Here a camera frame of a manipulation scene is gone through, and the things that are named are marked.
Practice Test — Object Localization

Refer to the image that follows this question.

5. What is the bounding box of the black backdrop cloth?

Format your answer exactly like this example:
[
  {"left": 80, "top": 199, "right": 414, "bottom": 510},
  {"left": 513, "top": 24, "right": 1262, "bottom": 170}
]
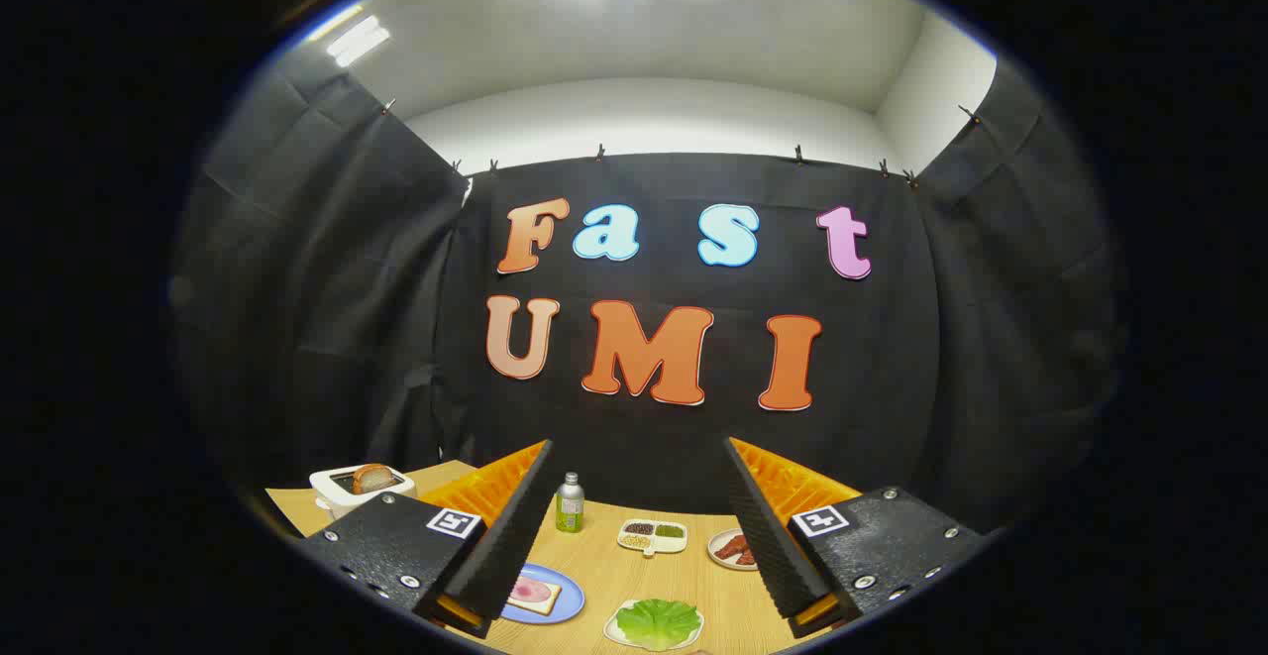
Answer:
[{"left": 168, "top": 60, "right": 1125, "bottom": 537}]

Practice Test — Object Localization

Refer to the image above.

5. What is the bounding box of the blue plate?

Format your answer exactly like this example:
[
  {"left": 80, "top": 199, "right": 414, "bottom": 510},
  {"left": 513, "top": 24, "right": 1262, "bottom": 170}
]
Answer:
[{"left": 500, "top": 563, "right": 586, "bottom": 625}]

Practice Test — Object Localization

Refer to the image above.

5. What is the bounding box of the white divided dish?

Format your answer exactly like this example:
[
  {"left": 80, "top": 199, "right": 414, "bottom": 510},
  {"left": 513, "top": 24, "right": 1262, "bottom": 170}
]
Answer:
[{"left": 617, "top": 519, "right": 688, "bottom": 558}]

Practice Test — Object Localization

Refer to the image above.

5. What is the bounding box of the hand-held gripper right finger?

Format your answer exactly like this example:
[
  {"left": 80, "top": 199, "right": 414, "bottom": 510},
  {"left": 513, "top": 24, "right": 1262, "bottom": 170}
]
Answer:
[{"left": 723, "top": 437, "right": 987, "bottom": 639}]

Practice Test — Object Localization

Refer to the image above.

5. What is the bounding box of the green label metal bottle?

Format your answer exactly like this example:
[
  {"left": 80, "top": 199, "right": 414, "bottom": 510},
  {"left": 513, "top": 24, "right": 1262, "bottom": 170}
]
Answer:
[{"left": 555, "top": 472, "right": 585, "bottom": 534}]

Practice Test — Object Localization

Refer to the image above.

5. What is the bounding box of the white oval meat plate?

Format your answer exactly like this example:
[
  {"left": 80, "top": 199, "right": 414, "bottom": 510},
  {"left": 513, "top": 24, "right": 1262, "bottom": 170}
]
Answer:
[{"left": 707, "top": 528, "right": 760, "bottom": 572}]

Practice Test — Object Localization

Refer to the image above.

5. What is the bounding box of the white bread slice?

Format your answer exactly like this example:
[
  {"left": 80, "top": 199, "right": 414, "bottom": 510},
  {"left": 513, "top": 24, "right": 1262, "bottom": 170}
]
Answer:
[{"left": 507, "top": 576, "right": 563, "bottom": 616}]

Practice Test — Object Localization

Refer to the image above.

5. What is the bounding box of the white toaster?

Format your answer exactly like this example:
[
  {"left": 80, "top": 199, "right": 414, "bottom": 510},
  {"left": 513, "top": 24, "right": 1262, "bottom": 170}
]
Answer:
[{"left": 309, "top": 464, "right": 417, "bottom": 522}]

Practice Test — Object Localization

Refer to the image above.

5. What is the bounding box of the ceiling light panel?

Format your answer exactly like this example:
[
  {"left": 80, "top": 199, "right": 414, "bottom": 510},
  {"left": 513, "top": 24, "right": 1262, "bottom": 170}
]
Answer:
[{"left": 325, "top": 15, "right": 392, "bottom": 68}]

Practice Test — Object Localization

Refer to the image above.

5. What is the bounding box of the white square plate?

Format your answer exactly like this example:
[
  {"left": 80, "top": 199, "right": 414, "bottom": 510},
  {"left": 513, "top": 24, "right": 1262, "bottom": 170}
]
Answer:
[{"left": 603, "top": 599, "right": 706, "bottom": 652}]

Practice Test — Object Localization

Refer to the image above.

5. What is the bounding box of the green lettuce leaf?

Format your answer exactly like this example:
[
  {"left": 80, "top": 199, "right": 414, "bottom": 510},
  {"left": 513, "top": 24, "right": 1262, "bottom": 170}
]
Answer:
[{"left": 615, "top": 599, "right": 702, "bottom": 651}]

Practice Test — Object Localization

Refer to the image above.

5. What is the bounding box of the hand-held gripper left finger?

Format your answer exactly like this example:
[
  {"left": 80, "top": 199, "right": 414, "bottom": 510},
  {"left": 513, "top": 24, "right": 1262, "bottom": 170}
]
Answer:
[{"left": 297, "top": 440, "right": 556, "bottom": 639}]

